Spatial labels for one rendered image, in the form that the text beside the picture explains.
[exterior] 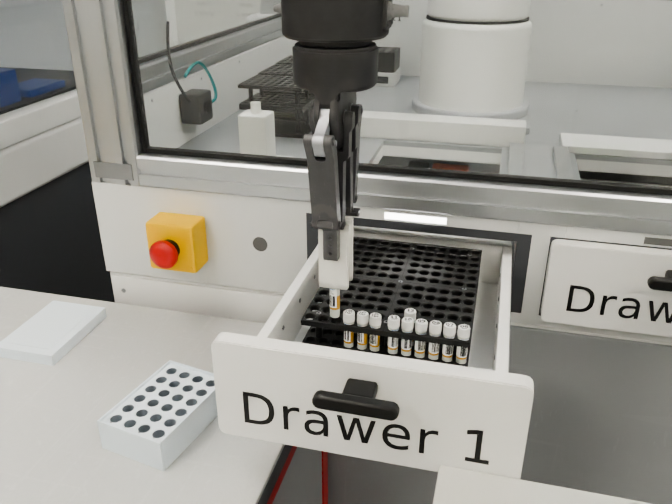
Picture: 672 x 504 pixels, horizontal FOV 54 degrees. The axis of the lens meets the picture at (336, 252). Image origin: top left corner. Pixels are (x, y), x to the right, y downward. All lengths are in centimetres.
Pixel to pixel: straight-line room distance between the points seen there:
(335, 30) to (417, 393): 31
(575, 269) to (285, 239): 38
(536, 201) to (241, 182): 38
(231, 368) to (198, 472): 15
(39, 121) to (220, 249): 62
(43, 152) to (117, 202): 49
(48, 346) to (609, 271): 72
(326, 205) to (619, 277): 41
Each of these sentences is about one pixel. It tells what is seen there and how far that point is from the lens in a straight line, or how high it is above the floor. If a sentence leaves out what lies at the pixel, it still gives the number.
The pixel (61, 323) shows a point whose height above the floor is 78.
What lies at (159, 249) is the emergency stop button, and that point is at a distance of 91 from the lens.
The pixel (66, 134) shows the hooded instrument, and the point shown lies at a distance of 153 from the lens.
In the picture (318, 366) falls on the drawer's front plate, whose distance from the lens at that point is 60.
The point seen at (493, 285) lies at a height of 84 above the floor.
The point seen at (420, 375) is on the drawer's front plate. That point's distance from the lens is 58.
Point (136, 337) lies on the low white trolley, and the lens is 97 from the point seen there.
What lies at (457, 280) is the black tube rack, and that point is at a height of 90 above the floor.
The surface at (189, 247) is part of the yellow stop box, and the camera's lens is 92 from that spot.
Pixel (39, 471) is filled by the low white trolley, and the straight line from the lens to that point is 79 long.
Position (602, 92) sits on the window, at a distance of 82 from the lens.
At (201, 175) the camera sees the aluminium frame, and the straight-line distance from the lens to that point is 93.
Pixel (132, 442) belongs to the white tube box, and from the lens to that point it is 75.
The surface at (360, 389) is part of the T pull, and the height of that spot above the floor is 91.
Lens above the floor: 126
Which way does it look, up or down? 26 degrees down
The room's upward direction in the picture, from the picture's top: straight up
